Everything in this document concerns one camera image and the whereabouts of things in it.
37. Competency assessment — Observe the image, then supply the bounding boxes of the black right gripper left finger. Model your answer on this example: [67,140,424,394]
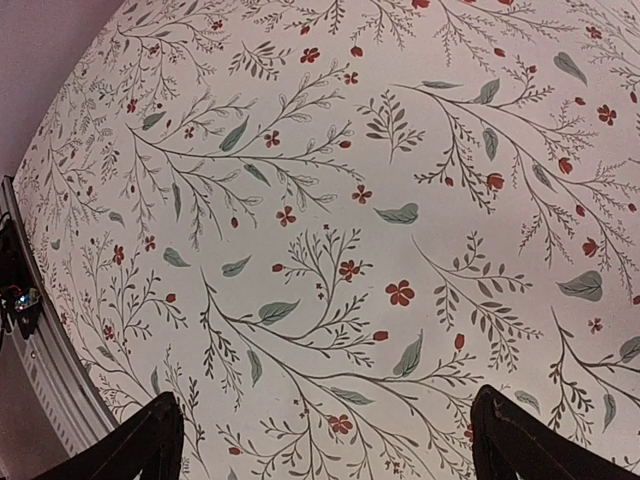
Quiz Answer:
[38,392,184,480]

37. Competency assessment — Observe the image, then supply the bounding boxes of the floral patterned table cloth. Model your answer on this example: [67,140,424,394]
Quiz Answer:
[11,1,639,479]

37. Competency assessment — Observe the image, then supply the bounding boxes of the aluminium front rail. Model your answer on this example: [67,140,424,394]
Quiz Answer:
[1,176,117,475]

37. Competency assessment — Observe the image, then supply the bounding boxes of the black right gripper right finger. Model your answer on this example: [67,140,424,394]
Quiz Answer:
[471,384,638,480]

